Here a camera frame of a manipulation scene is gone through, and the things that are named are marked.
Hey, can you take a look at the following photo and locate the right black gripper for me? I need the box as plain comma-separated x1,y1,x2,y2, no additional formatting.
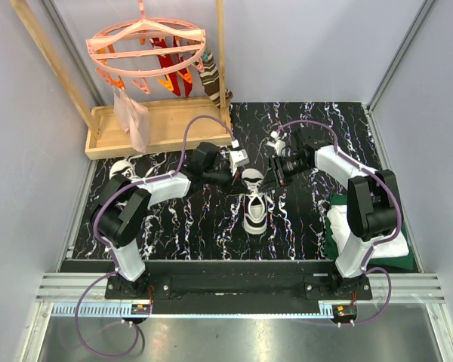
258,154,311,193

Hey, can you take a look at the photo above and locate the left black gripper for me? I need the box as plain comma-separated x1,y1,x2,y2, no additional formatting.
203,164,250,198

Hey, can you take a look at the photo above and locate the white shoelace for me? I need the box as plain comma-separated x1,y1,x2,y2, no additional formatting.
242,179,282,229

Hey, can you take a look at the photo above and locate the white sneaker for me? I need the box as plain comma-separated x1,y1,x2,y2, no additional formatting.
109,159,155,182
242,168,267,235

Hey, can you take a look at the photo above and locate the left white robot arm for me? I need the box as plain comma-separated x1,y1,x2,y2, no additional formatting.
90,141,249,299

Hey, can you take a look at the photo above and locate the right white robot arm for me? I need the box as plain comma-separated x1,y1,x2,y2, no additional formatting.
260,127,403,299

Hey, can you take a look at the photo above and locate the black marble mat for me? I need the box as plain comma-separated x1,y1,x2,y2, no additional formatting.
73,101,420,262

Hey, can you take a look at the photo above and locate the wooden tray rack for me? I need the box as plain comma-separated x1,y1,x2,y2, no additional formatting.
11,1,231,160

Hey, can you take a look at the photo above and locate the brown striped sock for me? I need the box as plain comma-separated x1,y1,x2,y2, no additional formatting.
199,48,220,109

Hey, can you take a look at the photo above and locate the translucent plastic bag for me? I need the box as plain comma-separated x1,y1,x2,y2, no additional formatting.
113,88,151,154

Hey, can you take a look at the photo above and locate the pink round clip hanger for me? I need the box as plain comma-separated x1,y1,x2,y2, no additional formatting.
86,1,207,97

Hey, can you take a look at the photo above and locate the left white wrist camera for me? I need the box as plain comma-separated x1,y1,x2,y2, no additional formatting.
229,140,249,176

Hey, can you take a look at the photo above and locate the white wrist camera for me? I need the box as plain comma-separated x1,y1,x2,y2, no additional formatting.
229,140,249,176
267,131,287,157

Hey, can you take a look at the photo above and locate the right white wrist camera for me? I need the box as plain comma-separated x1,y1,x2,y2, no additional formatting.
267,131,287,157

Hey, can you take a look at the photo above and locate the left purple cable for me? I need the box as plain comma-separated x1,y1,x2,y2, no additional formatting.
73,115,241,358

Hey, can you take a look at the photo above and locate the purple cable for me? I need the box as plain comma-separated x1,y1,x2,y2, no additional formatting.
270,120,404,327
73,115,241,358

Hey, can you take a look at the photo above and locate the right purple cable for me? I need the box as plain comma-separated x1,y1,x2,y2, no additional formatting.
270,120,404,327

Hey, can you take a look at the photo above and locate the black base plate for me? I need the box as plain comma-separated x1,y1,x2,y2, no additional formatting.
105,274,372,316

